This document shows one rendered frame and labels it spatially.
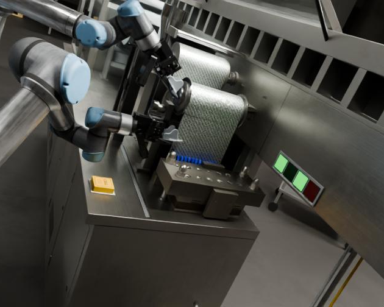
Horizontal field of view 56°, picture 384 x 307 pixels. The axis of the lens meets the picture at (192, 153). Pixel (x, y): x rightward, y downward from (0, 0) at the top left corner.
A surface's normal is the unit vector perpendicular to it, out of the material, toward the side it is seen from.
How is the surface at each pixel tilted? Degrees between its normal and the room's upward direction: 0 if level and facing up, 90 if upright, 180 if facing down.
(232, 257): 90
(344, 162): 90
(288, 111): 90
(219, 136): 90
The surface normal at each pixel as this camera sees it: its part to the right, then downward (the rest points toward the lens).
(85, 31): -0.13, 0.33
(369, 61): -0.88, -0.18
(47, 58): -0.07, -0.43
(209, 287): 0.33, 0.46
